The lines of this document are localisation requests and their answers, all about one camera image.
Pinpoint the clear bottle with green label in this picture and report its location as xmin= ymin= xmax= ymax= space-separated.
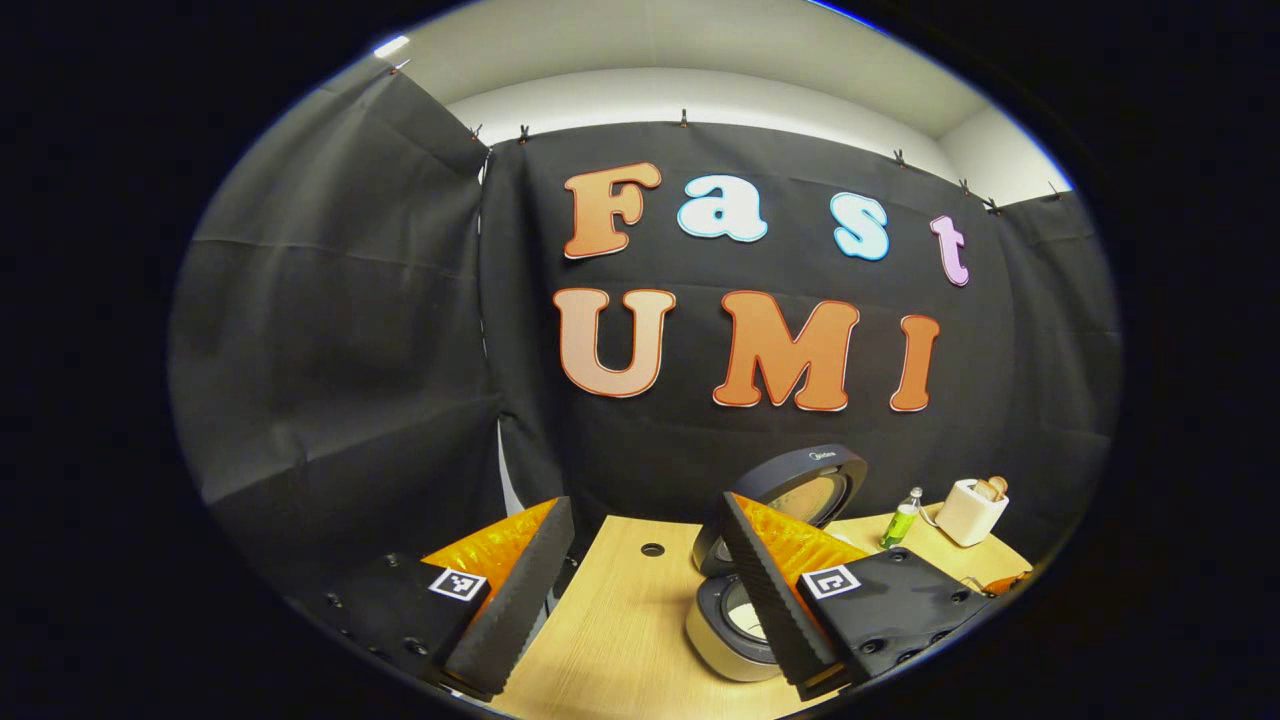
xmin=880 ymin=487 xmax=924 ymax=550

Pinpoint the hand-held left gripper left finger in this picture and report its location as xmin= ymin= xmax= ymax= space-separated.
xmin=283 ymin=497 xmax=576 ymax=701

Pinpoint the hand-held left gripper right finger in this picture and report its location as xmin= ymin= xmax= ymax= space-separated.
xmin=720 ymin=492 xmax=996 ymax=703

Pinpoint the black backdrop cloth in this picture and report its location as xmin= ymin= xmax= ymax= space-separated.
xmin=168 ymin=65 xmax=1123 ymax=601

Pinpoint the dark grey rice cooker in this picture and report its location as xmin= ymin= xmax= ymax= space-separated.
xmin=685 ymin=444 xmax=869 ymax=684

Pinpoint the white toaster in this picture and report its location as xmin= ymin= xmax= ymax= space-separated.
xmin=935 ymin=476 xmax=1010 ymax=548

